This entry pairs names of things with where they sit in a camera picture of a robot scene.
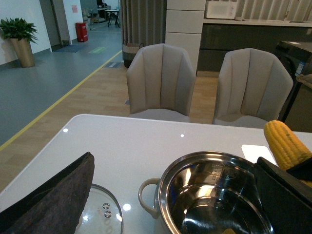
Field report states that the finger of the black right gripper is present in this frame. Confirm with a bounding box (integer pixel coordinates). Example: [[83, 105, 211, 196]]
[[286, 158, 312, 181], [254, 157, 312, 234]]

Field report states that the white tall cabinet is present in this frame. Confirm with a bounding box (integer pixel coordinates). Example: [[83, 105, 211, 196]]
[[165, 0, 206, 71]]

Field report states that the black washing machine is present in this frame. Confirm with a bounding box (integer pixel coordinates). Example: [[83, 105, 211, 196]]
[[275, 41, 312, 132]]

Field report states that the right beige upholstered chair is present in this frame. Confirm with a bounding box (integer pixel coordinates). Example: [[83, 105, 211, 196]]
[[213, 48, 293, 129]]

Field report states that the green potted plant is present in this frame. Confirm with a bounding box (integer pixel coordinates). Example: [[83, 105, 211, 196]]
[[0, 18, 38, 43]]

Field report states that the woven storage basket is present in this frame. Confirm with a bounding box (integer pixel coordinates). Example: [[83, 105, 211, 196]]
[[122, 40, 144, 68]]

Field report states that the white microwave oven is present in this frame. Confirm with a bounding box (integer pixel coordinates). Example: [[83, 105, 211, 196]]
[[205, 1, 238, 20]]

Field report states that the glass pot lid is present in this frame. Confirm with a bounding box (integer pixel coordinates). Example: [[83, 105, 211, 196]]
[[75, 184, 124, 234]]

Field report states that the grey curtain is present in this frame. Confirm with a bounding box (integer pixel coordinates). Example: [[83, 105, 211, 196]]
[[120, 0, 167, 46]]

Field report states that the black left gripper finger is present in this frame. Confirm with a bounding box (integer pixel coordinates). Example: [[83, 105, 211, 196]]
[[0, 152, 95, 234]]

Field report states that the left beige upholstered chair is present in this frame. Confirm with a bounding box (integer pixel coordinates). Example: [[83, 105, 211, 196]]
[[126, 43, 196, 122]]

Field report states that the yellow corn cob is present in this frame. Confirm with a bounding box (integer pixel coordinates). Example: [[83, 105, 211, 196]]
[[263, 119, 312, 188]]

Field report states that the dark kitchen counter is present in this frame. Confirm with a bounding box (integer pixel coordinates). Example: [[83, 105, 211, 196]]
[[197, 21, 312, 72]]

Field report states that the gold plant pot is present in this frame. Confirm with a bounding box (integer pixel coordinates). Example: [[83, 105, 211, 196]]
[[10, 39, 35, 67]]

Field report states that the beige upholstered chair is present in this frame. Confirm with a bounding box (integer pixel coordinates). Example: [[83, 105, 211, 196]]
[[126, 43, 196, 122], [213, 48, 293, 129]]

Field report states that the distant black table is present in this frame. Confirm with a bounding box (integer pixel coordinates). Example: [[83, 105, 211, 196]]
[[105, 9, 120, 28]]

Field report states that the red cabinet box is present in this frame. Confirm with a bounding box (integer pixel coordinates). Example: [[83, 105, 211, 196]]
[[75, 22, 88, 42]]

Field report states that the cream electric cooking pot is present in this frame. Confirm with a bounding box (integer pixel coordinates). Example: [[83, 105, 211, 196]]
[[138, 151, 273, 234]]

